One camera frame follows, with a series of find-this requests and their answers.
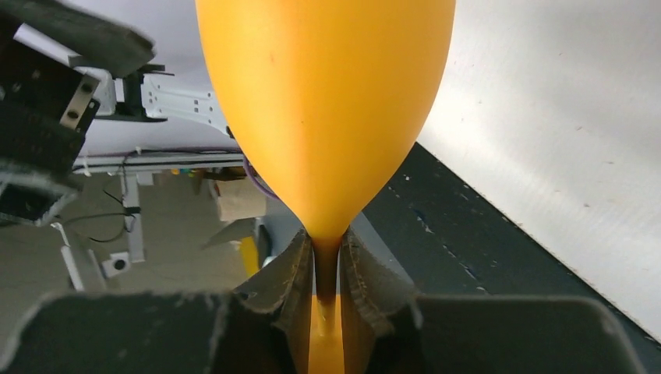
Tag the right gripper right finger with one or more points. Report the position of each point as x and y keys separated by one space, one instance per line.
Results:
x=377 y=323

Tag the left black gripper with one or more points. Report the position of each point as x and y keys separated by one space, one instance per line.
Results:
x=47 y=107

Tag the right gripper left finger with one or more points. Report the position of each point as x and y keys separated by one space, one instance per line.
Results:
x=275 y=309

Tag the yellow wine glass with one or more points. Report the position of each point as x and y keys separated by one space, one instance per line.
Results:
x=325 y=99

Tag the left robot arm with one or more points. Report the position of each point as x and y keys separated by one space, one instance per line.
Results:
x=146 y=95

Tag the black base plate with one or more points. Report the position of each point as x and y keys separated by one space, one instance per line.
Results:
x=449 y=239

